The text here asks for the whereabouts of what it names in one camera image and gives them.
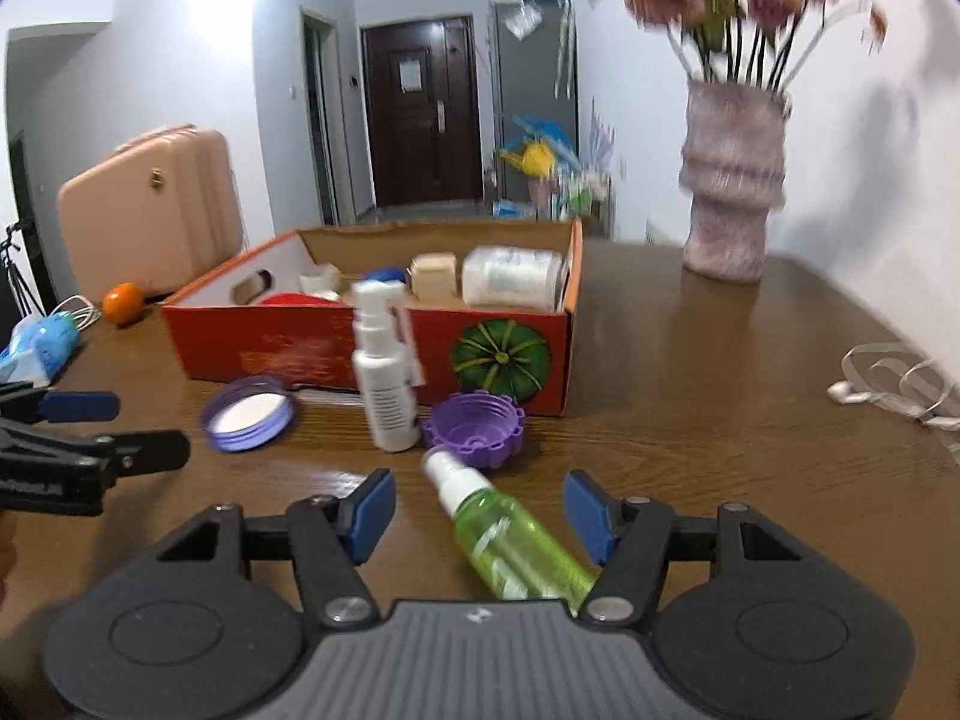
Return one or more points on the blue ridged lid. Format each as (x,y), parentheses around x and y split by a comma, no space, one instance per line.
(388,274)

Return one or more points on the pink textured vase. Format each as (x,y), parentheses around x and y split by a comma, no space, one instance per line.
(733,165)

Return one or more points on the red white lint brush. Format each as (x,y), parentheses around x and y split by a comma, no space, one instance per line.
(297,300)

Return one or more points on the white spray bottle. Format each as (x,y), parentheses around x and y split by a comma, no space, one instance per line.
(387,368)

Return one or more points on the blue tissue pack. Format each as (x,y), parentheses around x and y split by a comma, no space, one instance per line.
(39,349)

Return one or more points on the green spray bottle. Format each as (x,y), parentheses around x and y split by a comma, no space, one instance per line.
(514,554)

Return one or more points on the beige square jar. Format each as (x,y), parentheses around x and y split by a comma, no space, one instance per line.
(433,277)

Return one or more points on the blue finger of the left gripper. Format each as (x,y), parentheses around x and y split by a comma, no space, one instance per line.
(41,456)
(60,407)

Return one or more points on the metal storage cart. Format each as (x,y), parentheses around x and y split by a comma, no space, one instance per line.
(586,194)

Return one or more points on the dried pink roses bouquet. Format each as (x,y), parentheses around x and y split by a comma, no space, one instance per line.
(760,43)

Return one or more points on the yellow watering can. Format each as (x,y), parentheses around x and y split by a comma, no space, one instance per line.
(535,160)

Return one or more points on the large white pill bottle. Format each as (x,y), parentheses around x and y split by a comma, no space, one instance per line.
(527,278)

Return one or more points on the dark brown entrance door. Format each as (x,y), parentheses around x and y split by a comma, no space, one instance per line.
(420,91)

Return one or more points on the orange fruit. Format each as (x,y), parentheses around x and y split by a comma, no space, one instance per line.
(123,305)

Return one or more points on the lavender round tin lid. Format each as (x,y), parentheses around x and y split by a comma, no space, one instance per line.
(247,414)

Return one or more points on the purple ridged lid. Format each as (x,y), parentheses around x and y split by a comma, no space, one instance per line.
(481,429)

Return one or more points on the pink hard suitcase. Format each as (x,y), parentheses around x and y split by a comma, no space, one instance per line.
(158,212)

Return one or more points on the grey refrigerator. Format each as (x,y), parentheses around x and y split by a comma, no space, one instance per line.
(534,80)

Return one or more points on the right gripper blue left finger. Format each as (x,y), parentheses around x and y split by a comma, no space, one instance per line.
(330,537)

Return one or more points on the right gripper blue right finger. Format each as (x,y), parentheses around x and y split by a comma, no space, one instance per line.
(629,540)

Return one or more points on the person's left hand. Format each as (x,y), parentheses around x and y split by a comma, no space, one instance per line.
(8,554)

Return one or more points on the red cardboard box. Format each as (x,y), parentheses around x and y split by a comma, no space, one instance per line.
(295,309)

